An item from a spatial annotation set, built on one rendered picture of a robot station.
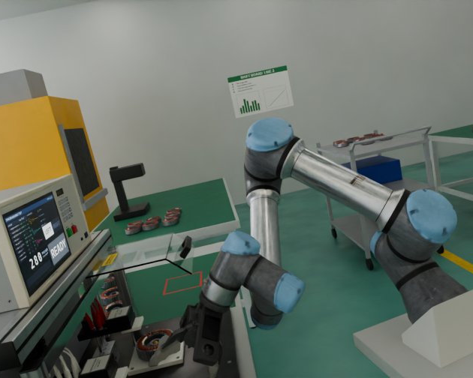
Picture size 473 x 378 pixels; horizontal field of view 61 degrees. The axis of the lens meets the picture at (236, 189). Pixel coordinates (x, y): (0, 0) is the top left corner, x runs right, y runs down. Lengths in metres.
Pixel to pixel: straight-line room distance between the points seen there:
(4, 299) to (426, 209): 0.88
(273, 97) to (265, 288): 5.52
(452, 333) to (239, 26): 5.66
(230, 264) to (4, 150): 4.08
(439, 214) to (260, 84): 5.39
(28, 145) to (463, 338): 4.24
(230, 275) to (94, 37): 5.78
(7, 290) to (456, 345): 0.95
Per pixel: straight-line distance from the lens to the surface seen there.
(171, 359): 1.20
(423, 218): 0.97
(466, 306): 1.07
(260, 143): 1.01
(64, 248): 1.09
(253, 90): 6.22
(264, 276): 0.83
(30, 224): 0.96
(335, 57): 6.53
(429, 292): 1.07
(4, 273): 0.89
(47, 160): 4.62
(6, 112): 4.74
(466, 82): 7.40
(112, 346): 1.29
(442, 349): 1.06
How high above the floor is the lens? 1.39
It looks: 11 degrees down
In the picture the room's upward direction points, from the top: 12 degrees counter-clockwise
